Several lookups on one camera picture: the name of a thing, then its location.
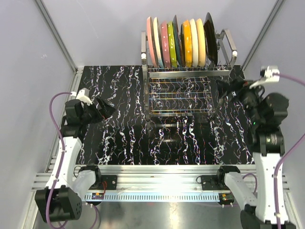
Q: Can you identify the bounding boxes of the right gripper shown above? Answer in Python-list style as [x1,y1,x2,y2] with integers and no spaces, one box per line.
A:
[216,78,268,126]

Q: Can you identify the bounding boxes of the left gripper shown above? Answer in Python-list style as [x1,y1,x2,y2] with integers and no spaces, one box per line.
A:
[80,97,116,125]

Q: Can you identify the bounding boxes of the white bear print plate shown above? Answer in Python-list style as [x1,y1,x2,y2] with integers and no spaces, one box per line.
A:
[190,19,199,67]

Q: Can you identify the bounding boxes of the tan yellow plate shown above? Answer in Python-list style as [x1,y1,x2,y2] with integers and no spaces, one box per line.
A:
[196,19,206,67]

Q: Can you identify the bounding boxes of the orange dotted scalloped plate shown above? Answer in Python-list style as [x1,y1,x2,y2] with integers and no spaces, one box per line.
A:
[181,20,193,68]

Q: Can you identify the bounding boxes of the green dotted scalloped plate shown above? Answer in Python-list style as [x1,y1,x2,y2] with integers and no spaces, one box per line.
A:
[167,21,178,68]

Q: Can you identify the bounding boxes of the black striped bottom plate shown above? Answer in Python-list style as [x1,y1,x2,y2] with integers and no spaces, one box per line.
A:
[203,12,218,65]

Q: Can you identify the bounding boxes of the cream and blue plate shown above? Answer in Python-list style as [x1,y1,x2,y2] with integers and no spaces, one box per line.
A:
[153,17,164,68]

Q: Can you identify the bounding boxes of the teal plate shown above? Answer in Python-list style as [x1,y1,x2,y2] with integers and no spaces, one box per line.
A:
[172,15,183,67]

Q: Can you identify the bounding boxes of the pink dotted scalloped plate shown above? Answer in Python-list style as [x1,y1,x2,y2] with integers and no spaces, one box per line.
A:
[160,21,171,68]

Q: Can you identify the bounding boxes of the cream and pink plate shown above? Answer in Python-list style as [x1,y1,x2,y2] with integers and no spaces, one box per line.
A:
[146,16,158,68]

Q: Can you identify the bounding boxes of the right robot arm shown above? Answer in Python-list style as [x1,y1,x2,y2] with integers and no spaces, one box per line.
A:
[216,80,296,229]

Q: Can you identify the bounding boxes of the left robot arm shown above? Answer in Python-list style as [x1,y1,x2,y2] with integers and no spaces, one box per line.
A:
[35,98,116,228]

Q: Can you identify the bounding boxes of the steel dish rack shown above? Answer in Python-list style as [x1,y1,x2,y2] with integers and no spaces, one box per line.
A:
[141,29,237,129]

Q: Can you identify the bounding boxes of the black marble mat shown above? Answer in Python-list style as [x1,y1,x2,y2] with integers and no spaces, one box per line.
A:
[76,65,254,165]

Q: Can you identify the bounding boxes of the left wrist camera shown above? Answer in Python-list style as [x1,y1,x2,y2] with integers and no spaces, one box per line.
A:
[70,88,93,105]

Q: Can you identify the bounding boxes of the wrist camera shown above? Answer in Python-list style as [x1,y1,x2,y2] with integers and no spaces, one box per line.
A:
[249,65,280,89]
[70,88,93,105]

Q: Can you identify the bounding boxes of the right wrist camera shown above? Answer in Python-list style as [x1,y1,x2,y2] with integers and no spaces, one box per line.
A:
[249,65,280,89]

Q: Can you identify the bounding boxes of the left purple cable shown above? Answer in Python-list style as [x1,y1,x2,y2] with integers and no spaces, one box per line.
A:
[45,92,100,229]

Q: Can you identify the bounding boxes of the aluminium mounting rail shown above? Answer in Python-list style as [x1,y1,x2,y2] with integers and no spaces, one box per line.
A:
[30,164,290,193]

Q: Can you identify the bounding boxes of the slotted cable duct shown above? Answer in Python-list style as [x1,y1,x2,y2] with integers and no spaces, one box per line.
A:
[82,192,220,202]

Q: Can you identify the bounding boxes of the left aluminium frame post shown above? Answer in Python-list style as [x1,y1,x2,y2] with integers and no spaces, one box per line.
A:
[33,0,79,75]

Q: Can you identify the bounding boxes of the aluminium frame post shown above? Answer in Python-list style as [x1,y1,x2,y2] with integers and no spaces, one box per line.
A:
[33,0,79,75]
[242,0,285,72]

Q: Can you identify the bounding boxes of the right aluminium frame post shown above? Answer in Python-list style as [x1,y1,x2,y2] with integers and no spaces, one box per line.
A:
[242,0,285,72]

